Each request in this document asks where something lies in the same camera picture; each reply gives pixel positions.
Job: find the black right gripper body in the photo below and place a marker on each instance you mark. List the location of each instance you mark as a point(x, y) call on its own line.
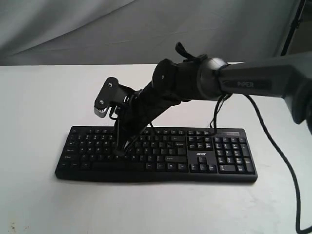
point(141, 109)

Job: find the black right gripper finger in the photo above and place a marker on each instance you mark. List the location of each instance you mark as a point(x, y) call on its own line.
point(119, 148)

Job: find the black acer keyboard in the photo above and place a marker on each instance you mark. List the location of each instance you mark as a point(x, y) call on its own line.
point(159, 155)

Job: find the grey backdrop cloth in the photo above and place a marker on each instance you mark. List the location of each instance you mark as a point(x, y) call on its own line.
point(61, 32)

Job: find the black stand pole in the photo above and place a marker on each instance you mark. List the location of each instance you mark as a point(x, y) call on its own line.
point(295, 23)

